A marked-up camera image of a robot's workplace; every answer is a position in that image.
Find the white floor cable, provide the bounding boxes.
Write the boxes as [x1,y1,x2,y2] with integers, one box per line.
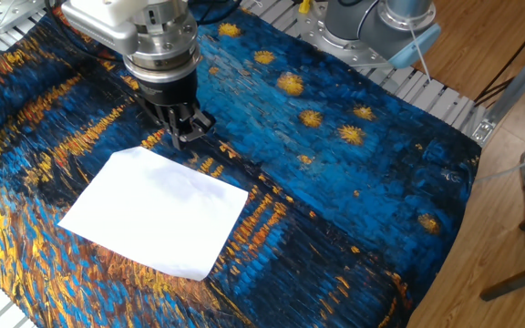
[474,152,525,183]

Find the aluminium frame beam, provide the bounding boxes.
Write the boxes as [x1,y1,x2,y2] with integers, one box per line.
[471,40,525,147]

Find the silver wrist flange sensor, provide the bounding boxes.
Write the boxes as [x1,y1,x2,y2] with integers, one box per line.
[121,0,202,84]

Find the black floor cables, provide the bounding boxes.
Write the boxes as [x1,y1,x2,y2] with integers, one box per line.
[474,8,525,108]

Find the white square cloth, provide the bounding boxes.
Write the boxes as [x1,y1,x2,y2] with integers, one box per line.
[57,145,250,282]

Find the starry night painting tablecloth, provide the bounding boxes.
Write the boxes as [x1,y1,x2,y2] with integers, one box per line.
[0,0,482,328]

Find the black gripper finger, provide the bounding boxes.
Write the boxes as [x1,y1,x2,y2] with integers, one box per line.
[148,102,185,150]
[178,101,217,143]

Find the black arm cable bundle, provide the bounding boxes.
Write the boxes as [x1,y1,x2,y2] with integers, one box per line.
[43,0,245,60]

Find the silver vented wrist box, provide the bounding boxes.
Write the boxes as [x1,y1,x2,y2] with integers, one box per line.
[60,0,139,55]

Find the dark wooden stand legs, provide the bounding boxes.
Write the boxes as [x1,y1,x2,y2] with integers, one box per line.
[479,202,525,302]

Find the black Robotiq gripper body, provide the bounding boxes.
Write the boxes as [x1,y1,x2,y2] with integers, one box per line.
[125,68,200,120]

